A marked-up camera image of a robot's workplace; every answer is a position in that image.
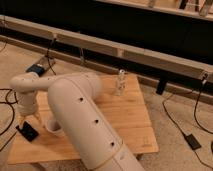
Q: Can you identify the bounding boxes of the black cable on right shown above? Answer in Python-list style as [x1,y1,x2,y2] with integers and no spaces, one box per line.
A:
[161,79,213,169]

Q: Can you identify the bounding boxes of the wooden board table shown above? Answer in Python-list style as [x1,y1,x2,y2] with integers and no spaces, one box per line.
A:
[7,74,159,164]

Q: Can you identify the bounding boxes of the black cables on left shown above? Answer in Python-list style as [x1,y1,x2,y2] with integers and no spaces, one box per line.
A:
[0,38,58,153]

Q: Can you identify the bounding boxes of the white paper cup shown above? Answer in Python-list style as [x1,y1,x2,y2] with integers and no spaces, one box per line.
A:
[45,116,63,136]

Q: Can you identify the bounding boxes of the black power adapter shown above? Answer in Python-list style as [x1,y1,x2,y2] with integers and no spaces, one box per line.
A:
[185,134,201,150]

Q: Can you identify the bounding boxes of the blue black electronic box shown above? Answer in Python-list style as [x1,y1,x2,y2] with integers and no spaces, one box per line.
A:
[27,64,45,75]

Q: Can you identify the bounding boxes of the clear plastic bottle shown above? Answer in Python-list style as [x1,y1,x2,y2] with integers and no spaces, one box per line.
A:
[115,69,125,96]

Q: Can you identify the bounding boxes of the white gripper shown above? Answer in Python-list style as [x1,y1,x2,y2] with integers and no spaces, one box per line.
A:
[17,92,42,127]

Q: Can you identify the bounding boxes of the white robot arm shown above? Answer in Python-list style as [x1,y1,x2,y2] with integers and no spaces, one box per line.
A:
[10,72,145,171]

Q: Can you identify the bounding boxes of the long wooden beam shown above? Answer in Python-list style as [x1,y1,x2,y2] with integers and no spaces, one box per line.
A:
[0,15,213,82]

